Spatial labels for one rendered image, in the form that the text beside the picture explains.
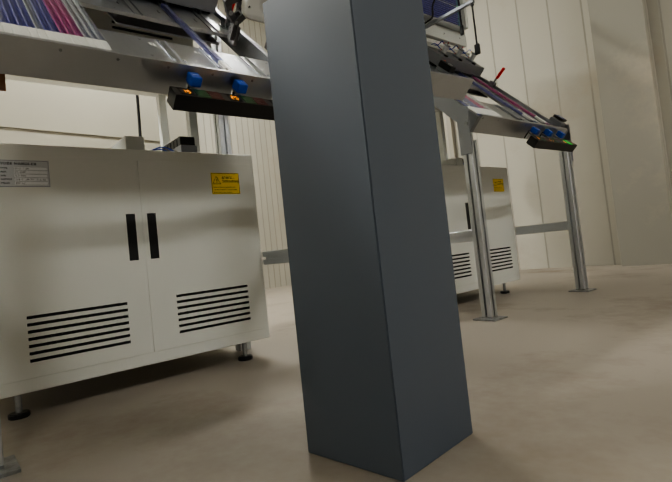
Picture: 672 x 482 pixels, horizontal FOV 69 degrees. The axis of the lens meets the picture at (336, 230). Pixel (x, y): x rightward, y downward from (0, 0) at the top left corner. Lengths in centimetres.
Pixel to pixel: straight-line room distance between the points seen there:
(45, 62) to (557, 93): 343
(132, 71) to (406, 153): 63
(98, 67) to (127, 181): 37
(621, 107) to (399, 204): 308
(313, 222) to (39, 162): 79
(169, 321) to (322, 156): 80
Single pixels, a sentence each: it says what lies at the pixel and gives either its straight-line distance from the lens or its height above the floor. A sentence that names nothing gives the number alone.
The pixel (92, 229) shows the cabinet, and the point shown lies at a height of 41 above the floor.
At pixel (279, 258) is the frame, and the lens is 142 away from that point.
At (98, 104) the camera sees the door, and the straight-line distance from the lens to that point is 421.
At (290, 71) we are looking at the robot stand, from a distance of 77.
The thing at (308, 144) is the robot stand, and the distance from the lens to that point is 72.
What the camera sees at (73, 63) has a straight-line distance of 108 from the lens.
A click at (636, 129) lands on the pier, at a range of 364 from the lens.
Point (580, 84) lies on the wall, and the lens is 393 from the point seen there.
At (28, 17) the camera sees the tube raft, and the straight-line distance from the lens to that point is 121.
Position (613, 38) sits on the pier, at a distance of 379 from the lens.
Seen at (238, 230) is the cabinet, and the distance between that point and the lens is 146.
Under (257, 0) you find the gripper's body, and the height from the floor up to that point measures 82.
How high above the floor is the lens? 30
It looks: 2 degrees up
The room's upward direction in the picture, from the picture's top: 6 degrees counter-clockwise
